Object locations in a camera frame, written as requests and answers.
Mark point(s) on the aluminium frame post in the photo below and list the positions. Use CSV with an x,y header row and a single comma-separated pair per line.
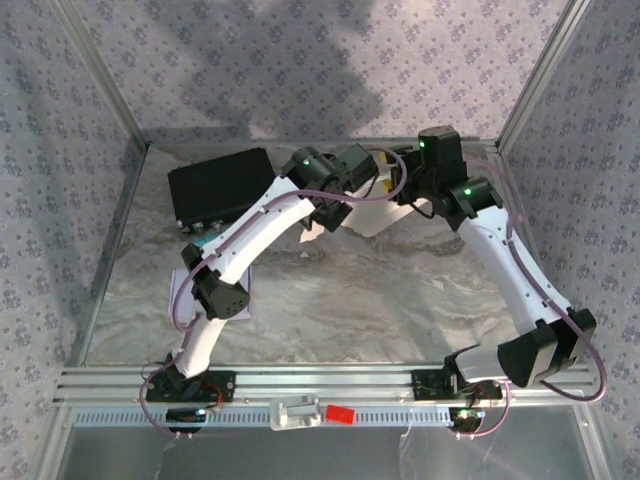
x,y
540,75

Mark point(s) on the white plastic bracket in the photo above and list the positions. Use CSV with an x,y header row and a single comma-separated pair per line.
x,y
295,412

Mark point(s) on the red plastic block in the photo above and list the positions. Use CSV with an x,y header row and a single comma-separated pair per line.
x,y
340,415

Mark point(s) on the aluminium side rail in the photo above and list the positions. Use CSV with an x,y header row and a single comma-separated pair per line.
x,y
110,250
497,155

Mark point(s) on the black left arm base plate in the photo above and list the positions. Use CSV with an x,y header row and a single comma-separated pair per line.
x,y
225,385

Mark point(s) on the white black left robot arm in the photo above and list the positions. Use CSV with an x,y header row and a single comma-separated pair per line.
x,y
260,225

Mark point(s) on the thin aluminium table rail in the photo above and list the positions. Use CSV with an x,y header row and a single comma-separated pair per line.
x,y
225,141

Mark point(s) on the teal toy microphone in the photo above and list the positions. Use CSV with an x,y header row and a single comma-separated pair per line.
x,y
202,241

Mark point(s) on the small black circuit board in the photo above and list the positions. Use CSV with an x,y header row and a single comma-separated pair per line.
x,y
182,415
467,417

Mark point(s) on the black hard case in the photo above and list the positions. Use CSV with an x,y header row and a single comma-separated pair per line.
x,y
220,187

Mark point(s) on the aluminium frame leg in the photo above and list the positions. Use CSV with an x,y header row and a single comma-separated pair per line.
x,y
592,445
55,445

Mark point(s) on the white cardboard paper box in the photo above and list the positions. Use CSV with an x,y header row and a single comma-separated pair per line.
x,y
380,220

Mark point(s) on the grey metal panel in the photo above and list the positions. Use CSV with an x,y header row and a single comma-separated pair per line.
x,y
320,455

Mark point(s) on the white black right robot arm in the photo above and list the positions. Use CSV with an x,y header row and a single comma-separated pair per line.
x,y
515,270

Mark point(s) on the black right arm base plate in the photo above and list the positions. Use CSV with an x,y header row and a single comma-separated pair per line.
x,y
425,385

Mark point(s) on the wide aluminium base rail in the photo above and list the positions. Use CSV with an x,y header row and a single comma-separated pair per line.
x,y
325,380

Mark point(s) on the pale lavender paper box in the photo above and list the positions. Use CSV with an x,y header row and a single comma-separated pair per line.
x,y
240,300

